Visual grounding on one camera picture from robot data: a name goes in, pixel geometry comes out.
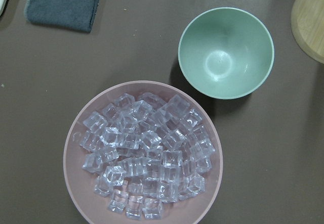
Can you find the grey folded cloth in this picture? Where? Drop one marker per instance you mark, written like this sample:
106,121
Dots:
76,15

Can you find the wooden cup stand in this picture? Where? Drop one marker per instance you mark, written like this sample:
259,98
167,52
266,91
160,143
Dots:
307,27

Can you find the empty green bowl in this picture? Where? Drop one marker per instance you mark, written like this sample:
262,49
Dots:
226,53

